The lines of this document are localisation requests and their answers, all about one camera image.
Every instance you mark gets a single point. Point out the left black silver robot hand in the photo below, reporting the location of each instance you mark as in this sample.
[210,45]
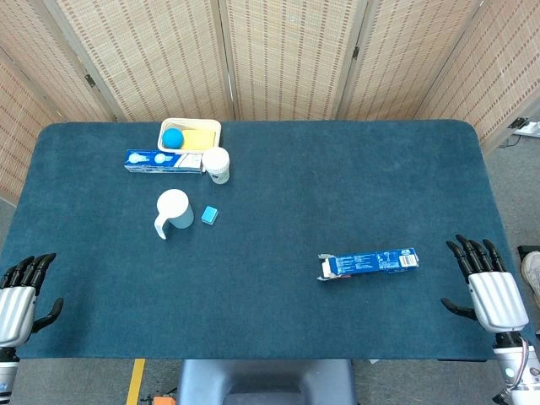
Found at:
[14,308]

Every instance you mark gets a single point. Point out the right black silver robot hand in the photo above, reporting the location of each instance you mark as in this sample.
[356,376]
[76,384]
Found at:
[495,299]

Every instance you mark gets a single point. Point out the blue cookie box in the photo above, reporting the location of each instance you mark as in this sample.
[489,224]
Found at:
[371,263]

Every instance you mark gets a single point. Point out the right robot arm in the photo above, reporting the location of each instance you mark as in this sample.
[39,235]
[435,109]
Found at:
[512,363]

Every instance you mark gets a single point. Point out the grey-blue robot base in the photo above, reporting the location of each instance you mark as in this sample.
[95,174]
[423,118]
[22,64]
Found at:
[266,381]

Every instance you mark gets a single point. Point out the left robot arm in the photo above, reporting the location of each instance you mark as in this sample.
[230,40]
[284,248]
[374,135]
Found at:
[6,371]

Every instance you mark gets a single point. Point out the blue white toothpaste box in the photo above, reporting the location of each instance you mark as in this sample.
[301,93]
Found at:
[160,161]

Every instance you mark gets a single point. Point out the light sneaker shoe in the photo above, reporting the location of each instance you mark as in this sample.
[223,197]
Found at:
[532,270]

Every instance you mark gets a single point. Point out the yellow floor tape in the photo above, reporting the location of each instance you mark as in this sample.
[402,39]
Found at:
[136,381]

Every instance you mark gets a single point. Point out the orange device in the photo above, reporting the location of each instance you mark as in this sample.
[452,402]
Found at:
[162,400]

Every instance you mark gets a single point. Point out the white power strip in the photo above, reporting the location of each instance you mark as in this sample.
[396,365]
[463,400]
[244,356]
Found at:
[527,127]

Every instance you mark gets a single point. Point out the small blue white block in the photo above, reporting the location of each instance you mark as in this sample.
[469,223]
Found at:
[209,215]

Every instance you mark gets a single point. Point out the blue ball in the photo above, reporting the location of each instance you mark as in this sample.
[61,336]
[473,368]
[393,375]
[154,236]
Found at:
[173,138]

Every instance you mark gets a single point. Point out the blue carpet table cloth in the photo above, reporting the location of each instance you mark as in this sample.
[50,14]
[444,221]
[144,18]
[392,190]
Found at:
[274,202]

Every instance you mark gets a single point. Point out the stack of floral paper cups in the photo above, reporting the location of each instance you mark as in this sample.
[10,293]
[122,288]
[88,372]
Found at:
[217,162]

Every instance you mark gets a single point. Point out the yellow sponge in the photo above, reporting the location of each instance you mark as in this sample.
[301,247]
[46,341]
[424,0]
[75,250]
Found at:
[200,139]

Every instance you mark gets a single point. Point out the cream rectangular tray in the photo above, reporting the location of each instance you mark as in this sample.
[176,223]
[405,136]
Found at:
[211,125]

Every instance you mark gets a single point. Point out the woven folding screen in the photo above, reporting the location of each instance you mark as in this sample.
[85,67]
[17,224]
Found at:
[287,55]

